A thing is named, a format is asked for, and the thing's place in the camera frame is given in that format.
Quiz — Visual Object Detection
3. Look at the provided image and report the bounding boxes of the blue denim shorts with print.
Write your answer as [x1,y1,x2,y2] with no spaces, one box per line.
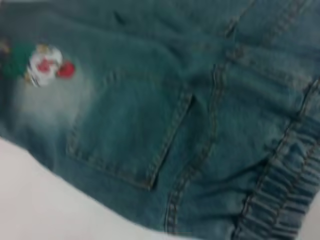
[0,0,320,240]

